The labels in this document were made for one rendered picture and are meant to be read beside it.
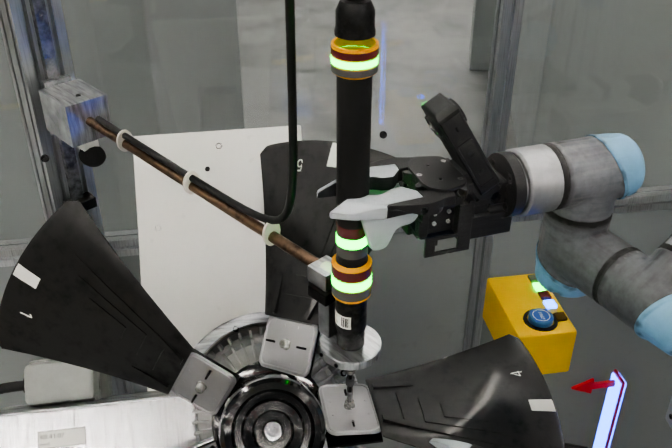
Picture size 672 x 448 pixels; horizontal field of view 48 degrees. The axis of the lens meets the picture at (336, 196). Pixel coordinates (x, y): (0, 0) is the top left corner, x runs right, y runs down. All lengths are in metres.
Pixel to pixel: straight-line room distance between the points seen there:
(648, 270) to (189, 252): 0.65
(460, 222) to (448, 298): 1.03
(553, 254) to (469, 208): 0.16
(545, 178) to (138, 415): 0.60
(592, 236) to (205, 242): 0.57
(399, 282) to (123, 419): 0.87
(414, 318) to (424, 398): 0.88
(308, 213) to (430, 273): 0.84
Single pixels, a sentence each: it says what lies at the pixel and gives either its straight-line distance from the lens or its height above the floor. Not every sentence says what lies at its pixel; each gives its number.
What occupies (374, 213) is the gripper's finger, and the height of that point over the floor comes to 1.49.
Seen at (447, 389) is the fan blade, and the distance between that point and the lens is 0.99.
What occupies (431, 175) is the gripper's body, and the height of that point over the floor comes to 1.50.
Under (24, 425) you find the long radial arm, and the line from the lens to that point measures 1.09.
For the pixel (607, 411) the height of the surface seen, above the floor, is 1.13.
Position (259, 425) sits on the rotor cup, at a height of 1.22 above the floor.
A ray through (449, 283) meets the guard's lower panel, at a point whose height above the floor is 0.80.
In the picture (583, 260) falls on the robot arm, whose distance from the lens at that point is 0.89.
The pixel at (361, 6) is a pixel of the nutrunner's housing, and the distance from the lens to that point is 0.67.
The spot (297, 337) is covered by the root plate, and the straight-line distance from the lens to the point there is 0.93.
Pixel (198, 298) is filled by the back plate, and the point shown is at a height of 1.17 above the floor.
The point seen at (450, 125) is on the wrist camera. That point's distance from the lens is 0.75.
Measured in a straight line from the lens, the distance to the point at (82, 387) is 1.10.
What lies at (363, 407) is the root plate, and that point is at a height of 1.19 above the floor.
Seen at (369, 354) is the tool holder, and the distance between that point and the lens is 0.86.
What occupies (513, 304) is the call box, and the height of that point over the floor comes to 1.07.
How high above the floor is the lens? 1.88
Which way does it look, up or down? 31 degrees down
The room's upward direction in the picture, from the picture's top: straight up
